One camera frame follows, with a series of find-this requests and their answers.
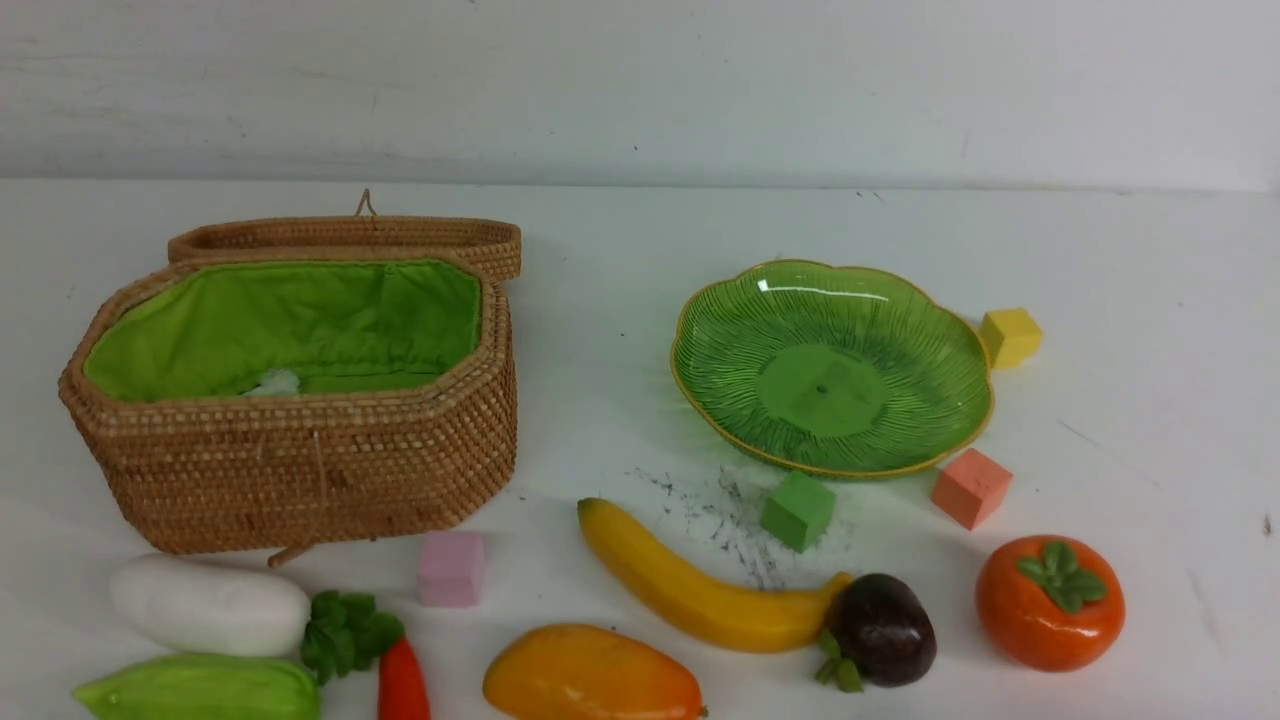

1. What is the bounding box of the yellow toy banana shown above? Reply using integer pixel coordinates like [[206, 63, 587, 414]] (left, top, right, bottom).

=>
[[576, 497, 854, 653]]

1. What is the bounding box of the orange yellow toy mango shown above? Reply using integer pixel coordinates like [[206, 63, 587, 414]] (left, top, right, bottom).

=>
[[483, 623, 708, 719]]

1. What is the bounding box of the dark purple toy mangosteen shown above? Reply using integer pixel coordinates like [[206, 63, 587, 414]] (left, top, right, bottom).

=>
[[815, 573, 937, 693]]

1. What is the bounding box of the red toy carrot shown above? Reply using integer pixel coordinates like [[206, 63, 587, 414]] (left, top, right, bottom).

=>
[[378, 637, 433, 720]]

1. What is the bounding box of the orange toy persimmon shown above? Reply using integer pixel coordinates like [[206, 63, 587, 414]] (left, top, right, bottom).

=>
[[975, 534, 1126, 673]]

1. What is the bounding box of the white toy radish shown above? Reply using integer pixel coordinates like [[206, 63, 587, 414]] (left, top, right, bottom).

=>
[[108, 553, 404, 685]]

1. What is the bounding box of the green toy vegetable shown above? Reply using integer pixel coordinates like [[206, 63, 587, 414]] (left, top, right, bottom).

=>
[[72, 653, 323, 719]]

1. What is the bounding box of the green glass leaf plate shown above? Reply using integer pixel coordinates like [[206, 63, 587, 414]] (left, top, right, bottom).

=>
[[669, 259, 995, 480]]

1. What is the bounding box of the woven rattan basket lid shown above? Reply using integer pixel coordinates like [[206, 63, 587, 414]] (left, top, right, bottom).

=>
[[166, 190, 524, 281]]

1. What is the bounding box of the green foam cube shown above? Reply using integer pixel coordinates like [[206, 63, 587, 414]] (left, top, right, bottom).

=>
[[760, 470, 837, 553]]

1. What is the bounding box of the pink foam cube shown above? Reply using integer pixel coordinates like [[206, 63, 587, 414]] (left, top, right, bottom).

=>
[[416, 530, 486, 609]]

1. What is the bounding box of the orange foam cube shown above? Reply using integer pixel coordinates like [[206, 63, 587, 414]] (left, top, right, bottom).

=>
[[931, 448, 1012, 530]]

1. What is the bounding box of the yellow foam cube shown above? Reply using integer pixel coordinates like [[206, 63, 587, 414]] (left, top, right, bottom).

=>
[[979, 307, 1043, 369]]

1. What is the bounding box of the woven rattan basket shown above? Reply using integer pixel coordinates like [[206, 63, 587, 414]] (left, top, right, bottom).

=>
[[59, 247, 518, 561]]

